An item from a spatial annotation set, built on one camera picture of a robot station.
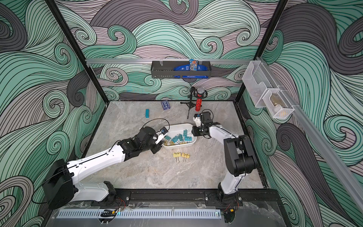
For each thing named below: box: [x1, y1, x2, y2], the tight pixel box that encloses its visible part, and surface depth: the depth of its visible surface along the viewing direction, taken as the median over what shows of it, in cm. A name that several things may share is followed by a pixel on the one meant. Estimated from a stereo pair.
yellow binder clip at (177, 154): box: [172, 151, 182, 163], surface depth 89 cm
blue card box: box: [160, 100, 171, 111], surface depth 119 cm
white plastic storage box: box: [162, 122, 198, 149], surface depth 99 cm
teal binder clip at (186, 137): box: [182, 129, 193, 144], surface depth 100 cm
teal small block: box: [145, 108, 150, 119], surface depth 116 cm
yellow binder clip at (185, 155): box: [181, 152, 191, 163], surface depth 89 cm
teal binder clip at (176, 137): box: [171, 133, 181, 143], surface depth 97 cm
